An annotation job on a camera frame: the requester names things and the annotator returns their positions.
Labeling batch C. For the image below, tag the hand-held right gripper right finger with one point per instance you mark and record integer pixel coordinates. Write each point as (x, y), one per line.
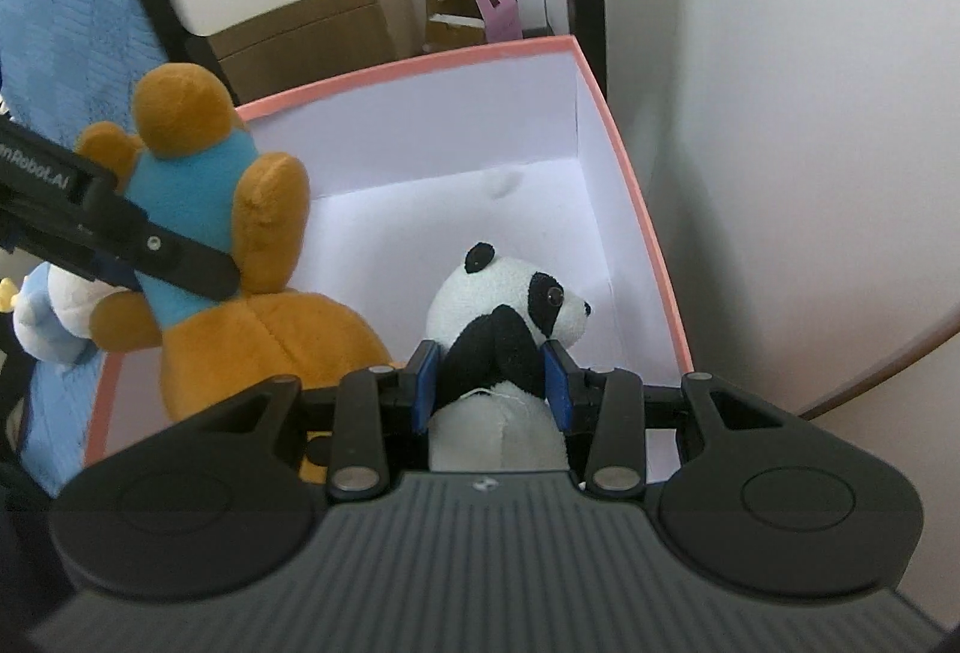
(559, 387)

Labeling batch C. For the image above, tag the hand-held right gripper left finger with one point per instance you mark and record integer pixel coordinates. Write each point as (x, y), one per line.
(424, 390)

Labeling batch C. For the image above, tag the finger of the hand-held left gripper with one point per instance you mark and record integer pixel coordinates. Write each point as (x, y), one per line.
(187, 263)

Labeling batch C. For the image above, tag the panda plush toy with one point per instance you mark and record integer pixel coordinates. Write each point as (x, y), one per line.
(484, 293)

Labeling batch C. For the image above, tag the white and blue plush penguin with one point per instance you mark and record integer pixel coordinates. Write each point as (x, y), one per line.
(52, 315)

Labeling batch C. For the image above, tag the brown plush bear blue shirt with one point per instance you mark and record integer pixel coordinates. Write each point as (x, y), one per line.
(285, 338)

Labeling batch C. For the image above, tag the pink cardboard box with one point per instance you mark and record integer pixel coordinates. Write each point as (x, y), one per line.
(450, 113)

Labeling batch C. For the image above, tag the large brown cardboard box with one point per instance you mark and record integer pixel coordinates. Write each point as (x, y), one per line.
(315, 38)

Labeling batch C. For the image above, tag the small open cardboard box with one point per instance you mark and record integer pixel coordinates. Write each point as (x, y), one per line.
(446, 34)

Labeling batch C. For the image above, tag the small pink carton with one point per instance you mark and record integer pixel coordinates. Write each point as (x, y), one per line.
(501, 19)

